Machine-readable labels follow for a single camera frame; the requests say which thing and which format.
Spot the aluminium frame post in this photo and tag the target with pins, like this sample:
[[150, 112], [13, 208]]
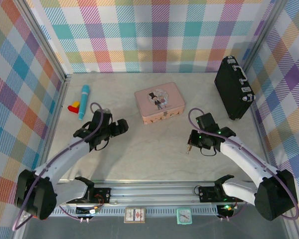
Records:
[[40, 37], [264, 32]]

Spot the aluminium left floor rail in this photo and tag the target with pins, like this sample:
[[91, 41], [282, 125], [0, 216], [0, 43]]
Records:
[[61, 104]]

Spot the pink tin box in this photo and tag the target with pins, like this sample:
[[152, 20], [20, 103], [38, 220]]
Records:
[[159, 99]]

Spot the teal toy microphone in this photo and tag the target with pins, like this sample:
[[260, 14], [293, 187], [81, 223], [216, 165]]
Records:
[[84, 99]]

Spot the yellow toy block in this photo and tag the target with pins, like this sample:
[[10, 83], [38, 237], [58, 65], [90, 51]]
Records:
[[76, 103]]

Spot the playing card box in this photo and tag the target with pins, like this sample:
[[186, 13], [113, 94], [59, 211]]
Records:
[[134, 215]]

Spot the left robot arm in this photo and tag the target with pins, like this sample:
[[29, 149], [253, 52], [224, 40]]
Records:
[[64, 154]]

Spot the small brass padlock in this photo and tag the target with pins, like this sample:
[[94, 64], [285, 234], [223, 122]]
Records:
[[188, 149]]

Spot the aluminium left frame post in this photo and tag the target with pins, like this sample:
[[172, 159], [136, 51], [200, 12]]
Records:
[[40, 37]]

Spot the teal alarm clock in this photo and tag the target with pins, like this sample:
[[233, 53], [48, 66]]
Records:
[[184, 215]]

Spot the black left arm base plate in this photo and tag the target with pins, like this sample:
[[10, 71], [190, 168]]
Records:
[[103, 195]]

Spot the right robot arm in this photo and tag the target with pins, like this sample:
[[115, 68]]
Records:
[[241, 159]]

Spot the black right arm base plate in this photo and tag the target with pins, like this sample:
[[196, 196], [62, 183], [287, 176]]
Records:
[[206, 194]]

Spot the aluminium front frame rail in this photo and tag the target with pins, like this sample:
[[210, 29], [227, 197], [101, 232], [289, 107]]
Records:
[[152, 193]]

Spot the red toy block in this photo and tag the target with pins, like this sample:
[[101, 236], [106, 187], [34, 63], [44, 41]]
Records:
[[73, 109]]

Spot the black briefcase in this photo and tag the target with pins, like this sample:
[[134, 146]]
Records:
[[229, 87]]

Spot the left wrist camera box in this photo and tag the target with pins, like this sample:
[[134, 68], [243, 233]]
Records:
[[105, 110]]

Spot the aluminium right frame post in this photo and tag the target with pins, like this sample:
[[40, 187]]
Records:
[[264, 32]]

